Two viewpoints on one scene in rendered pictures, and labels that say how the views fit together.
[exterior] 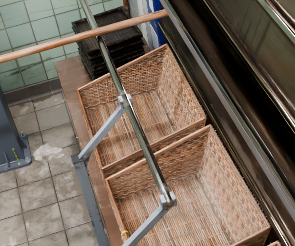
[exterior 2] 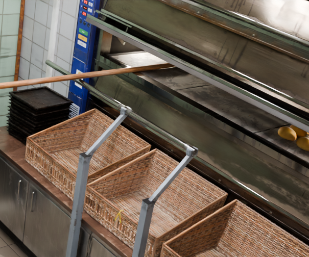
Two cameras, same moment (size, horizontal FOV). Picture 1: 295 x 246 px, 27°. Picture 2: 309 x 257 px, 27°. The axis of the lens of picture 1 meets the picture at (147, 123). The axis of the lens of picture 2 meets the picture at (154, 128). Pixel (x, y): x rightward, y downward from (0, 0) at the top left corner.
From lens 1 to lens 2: 1.90 m
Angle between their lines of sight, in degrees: 36
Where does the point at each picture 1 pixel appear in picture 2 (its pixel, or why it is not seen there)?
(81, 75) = (8, 138)
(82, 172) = (86, 167)
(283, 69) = (260, 67)
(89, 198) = (81, 195)
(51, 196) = not seen: outside the picture
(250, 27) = (228, 52)
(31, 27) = not seen: outside the picture
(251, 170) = (208, 160)
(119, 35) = (54, 102)
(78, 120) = (24, 164)
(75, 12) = not seen: outside the picture
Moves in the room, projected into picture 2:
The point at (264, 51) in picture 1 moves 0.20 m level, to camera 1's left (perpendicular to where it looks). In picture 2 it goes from (242, 62) to (209, 62)
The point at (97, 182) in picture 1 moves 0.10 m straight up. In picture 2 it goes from (64, 199) to (66, 183)
